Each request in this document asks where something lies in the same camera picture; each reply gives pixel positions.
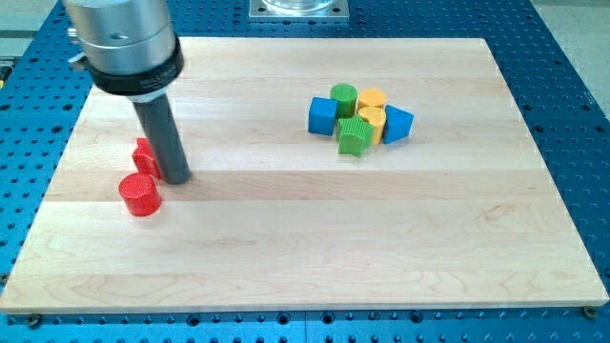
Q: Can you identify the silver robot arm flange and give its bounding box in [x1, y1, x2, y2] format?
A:
[63, 0, 184, 97]

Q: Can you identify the green star block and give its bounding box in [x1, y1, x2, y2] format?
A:
[337, 115, 374, 157]

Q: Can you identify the red star block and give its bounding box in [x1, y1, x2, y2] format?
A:
[132, 137, 161, 180]

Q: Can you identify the wooden board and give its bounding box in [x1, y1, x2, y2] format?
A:
[1, 37, 609, 314]

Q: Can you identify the blue cube block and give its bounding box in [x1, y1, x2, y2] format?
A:
[308, 97, 338, 136]

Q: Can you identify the green cylinder block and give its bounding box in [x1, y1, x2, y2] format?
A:
[330, 83, 357, 118]

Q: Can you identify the yellow cylinder block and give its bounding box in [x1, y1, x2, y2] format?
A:
[357, 107, 387, 145]

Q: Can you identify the yellow hexagon block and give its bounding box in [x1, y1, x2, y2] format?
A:
[356, 88, 387, 110]

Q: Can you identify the blue triangular block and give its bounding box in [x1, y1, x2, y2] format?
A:
[382, 105, 415, 144]

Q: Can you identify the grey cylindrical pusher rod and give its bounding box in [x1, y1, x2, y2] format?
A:
[132, 94, 191, 185]

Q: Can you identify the red cylinder block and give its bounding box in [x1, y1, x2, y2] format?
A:
[118, 172, 162, 216]

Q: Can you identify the board corner screw left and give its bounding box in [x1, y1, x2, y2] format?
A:
[26, 313, 42, 330]

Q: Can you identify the board corner screw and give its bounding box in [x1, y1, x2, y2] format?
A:
[582, 306, 598, 319]
[26, 313, 42, 330]

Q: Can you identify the board corner screw right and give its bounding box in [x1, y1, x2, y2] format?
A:
[582, 306, 598, 319]

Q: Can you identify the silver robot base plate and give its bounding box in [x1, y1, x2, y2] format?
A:
[248, 0, 350, 22]

